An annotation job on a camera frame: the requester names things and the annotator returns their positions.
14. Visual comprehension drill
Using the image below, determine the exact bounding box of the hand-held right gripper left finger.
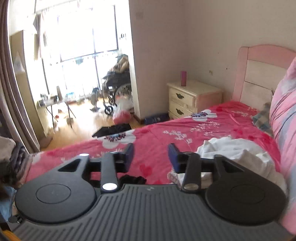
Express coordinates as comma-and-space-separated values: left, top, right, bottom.
58, 143, 135, 193

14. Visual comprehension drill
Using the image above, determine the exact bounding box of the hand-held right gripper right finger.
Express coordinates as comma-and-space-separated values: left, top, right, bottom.
168, 143, 244, 193

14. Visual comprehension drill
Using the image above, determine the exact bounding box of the black printed t-shirt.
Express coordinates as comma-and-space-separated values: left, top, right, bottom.
89, 174, 148, 185

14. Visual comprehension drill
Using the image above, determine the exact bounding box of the pile of white clothes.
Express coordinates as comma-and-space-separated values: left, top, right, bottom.
169, 137, 287, 193

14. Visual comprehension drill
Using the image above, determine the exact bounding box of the stack of folded clothes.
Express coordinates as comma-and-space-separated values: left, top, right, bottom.
7, 142, 30, 186

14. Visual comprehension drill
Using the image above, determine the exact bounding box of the pink floral blanket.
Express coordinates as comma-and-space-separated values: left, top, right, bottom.
25, 100, 285, 186

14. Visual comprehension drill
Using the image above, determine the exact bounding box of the black floor mat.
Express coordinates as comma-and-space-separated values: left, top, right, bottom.
92, 123, 131, 139

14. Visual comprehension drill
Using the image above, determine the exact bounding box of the translucent plastic bag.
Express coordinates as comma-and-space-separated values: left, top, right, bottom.
112, 93, 134, 125

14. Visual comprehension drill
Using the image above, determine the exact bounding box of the dark blue box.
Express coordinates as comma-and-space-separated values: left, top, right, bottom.
144, 113, 170, 125

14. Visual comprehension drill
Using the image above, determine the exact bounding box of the cream nightstand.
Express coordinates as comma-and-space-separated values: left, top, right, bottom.
167, 80, 223, 120

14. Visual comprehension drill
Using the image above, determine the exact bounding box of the grey floor fan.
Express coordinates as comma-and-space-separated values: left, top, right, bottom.
91, 88, 102, 110

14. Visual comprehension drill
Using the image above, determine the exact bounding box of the black wheelchair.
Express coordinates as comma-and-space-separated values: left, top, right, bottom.
102, 54, 133, 115

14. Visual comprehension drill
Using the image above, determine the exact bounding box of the brown padded coat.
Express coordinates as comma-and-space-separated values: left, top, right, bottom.
112, 54, 129, 74

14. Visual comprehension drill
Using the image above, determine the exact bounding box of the folding table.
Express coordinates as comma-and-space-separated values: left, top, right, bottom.
40, 94, 77, 130

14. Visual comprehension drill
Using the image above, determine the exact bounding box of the checked pillow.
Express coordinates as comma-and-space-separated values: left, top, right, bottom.
252, 102, 274, 137

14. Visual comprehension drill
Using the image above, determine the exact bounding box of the pink bed headboard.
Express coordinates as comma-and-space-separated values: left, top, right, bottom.
232, 45, 296, 109

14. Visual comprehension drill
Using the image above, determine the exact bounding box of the pink striped quilt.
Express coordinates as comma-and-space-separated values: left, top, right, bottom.
269, 56, 296, 234

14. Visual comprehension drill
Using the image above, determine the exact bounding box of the pale grey folded garment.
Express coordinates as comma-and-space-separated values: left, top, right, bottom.
0, 136, 16, 163

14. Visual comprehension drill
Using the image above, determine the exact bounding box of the grey curtain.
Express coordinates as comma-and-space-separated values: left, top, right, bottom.
0, 0, 41, 153

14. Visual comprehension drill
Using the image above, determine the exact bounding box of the beige cabinet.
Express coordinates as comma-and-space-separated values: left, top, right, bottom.
10, 30, 45, 139

